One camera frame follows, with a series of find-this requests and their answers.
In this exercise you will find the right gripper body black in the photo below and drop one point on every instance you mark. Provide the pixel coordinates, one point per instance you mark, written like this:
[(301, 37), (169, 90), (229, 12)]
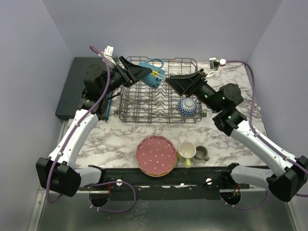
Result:
[(205, 94)]

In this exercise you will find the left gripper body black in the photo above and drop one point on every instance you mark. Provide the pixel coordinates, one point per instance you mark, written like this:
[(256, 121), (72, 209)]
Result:
[(118, 77)]

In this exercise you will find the blue mug white inside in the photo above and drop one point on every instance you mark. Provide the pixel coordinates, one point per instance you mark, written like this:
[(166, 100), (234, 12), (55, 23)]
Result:
[(157, 75)]

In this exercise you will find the red and blue patterned bowl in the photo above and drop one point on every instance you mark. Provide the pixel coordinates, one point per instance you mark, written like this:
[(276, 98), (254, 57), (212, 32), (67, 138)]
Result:
[(187, 107)]

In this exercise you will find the grey wire dish rack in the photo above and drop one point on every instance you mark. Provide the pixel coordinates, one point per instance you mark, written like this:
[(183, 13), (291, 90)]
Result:
[(142, 104)]

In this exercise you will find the small grey-brown cup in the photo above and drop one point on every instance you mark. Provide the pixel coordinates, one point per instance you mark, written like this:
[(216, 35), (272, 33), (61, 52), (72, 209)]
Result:
[(202, 153)]

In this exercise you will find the cream mug yellow handle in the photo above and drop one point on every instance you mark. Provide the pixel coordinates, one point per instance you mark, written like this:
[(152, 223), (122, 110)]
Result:
[(186, 152)]

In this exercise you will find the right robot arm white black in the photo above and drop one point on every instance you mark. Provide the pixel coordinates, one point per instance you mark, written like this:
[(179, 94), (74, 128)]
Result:
[(286, 173)]

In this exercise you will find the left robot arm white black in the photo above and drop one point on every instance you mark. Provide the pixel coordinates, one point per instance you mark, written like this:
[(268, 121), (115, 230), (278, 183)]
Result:
[(89, 112)]

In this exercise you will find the dark grey flat box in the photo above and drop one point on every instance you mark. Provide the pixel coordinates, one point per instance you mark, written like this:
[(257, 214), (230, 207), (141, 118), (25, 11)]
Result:
[(74, 86)]

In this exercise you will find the pink polka dot plate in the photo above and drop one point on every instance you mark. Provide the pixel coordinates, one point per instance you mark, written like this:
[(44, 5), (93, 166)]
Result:
[(156, 154)]

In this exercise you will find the yellow plate under pink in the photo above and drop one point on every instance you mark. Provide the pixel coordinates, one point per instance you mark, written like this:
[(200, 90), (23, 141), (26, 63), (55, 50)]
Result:
[(155, 175)]

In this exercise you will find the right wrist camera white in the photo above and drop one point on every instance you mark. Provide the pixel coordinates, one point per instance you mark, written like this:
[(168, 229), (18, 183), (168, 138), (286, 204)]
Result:
[(215, 64)]

